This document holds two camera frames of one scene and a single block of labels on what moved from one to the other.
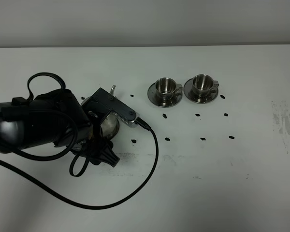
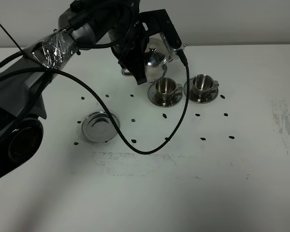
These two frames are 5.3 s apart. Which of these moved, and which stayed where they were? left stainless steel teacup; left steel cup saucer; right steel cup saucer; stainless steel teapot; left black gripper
Moved: stainless steel teapot; left black gripper
Stayed: left stainless steel teacup; right steel cup saucer; left steel cup saucer
